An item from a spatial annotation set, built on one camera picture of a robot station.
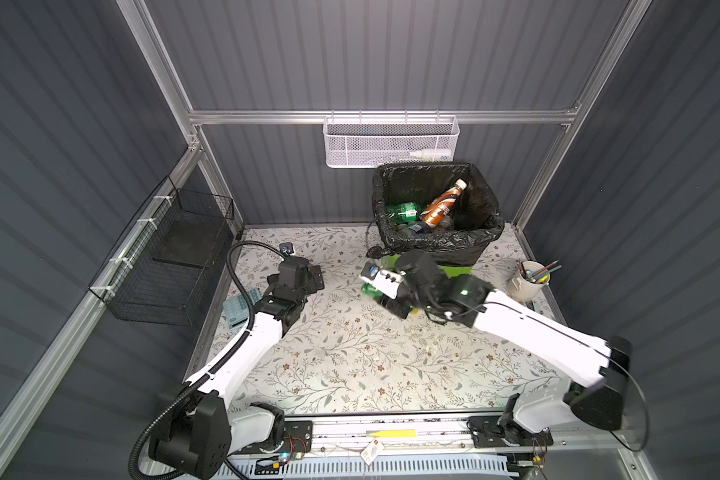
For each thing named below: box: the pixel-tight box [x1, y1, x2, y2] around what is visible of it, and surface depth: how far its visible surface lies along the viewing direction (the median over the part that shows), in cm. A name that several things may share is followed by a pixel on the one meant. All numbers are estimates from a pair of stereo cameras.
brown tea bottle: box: [420, 179, 467, 228], surface depth 88 cm
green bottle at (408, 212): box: [387, 202, 418, 221], surface depth 93 cm
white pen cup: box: [508, 260, 550, 303], surface depth 96 cm
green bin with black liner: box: [366, 162, 504, 278], surface depth 86 cm
